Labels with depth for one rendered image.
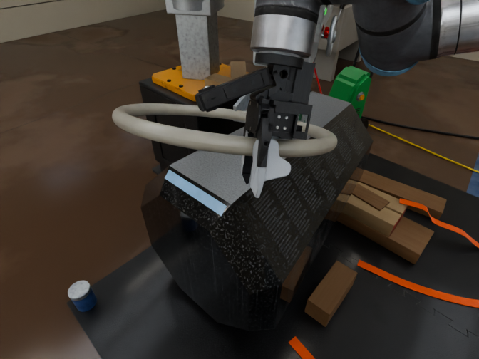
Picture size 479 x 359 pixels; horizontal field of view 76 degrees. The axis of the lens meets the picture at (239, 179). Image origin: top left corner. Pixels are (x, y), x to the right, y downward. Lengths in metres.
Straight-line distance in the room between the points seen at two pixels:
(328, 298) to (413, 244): 0.67
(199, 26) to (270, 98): 1.48
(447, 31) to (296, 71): 0.20
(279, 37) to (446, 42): 0.23
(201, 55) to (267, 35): 1.53
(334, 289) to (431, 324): 0.50
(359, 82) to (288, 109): 2.42
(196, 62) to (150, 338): 1.52
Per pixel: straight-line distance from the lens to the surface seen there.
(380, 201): 2.07
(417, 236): 2.11
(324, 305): 1.61
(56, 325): 1.90
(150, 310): 1.74
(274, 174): 0.47
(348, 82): 2.89
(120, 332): 1.73
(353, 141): 1.63
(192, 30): 1.95
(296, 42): 0.45
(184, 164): 1.20
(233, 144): 0.47
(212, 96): 0.45
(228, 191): 1.06
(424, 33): 0.53
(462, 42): 0.54
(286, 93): 0.48
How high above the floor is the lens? 1.51
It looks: 39 degrees down
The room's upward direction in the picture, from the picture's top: straight up
